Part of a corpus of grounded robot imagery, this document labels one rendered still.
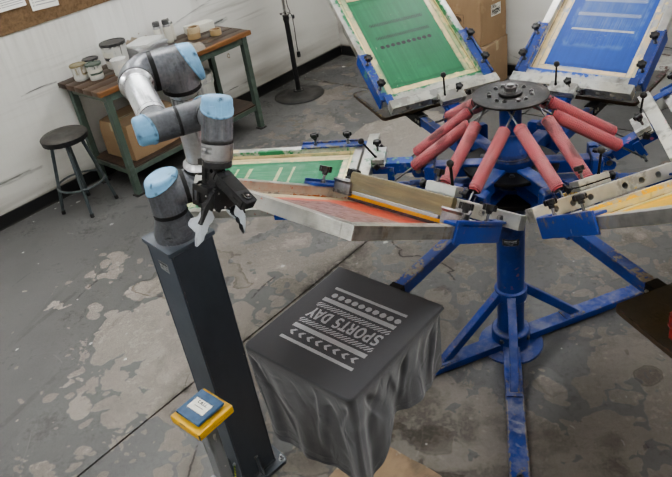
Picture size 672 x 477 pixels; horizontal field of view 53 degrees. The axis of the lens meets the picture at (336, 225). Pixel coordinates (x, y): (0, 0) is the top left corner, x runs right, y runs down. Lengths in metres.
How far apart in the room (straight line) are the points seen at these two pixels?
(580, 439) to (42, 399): 2.61
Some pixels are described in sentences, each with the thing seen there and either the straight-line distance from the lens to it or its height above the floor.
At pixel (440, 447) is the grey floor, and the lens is 3.03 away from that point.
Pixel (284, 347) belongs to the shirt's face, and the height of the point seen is 0.95.
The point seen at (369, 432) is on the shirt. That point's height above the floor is 0.74.
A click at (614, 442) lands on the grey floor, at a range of 3.11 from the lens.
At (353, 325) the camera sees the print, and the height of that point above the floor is 0.95.
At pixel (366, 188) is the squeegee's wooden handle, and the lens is 2.28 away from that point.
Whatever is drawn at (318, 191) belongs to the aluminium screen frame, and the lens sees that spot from 2.28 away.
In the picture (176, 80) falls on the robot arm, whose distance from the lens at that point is 2.02.
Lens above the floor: 2.35
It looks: 31 degrees down
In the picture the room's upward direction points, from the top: 9 degrees counter-clockwise
